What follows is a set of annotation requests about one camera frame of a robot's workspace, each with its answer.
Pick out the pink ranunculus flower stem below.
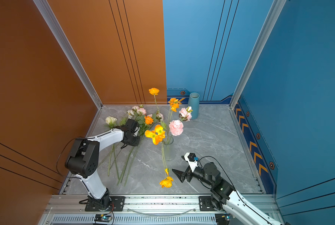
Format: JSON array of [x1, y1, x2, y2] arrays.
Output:
[[165, 106, 193, 143]]

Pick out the yellow orange poppy stem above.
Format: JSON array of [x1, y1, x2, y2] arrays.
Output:
[[145, 88, 180, 145]]

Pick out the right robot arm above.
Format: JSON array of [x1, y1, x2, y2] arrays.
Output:
[[172, 162, 282, 225]]

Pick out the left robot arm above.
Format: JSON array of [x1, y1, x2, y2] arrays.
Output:
[[65, 119, 140, 212]]

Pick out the clear ribbed glass vase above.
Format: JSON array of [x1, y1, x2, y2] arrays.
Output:
[[163, 137, 176, 161]]

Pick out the teal ceramic vase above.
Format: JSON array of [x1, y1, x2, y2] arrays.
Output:
[[188, 92, 200, 120]]

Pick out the orange rose flower stem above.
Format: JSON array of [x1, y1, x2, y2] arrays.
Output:
[[117, 122, 152, 186]]

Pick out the pink white lisianthus stem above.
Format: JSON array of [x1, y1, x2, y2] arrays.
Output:
[[127, 105, 164, 125]]

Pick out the white rose flower stem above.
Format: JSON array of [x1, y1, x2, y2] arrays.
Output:
[[99, 116, 122, 176]]

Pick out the green circuit board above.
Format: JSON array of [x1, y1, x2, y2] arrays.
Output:
[[94, 214, 113, 225]]

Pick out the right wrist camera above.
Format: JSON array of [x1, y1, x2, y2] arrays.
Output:
[[182, 152, 199, 173]]

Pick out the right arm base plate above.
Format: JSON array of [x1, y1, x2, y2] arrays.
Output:
[[198, 196, 227, 212]]

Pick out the aluminium front rail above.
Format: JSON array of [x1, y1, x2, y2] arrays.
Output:
[[37, 193, 285, 225]]

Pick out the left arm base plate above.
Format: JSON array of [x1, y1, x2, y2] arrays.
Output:
[[85, 196, 126, 212]]

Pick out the aluminium corner post right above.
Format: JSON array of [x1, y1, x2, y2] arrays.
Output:
[[229, 0, 286, 110]]

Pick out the aluminium corner post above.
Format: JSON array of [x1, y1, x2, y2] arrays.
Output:
[[33, 0, 103, 109], [229, 0, 286, 110]]

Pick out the aluminium corner post left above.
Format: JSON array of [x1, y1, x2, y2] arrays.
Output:
[[33, 0, 103, 109]]

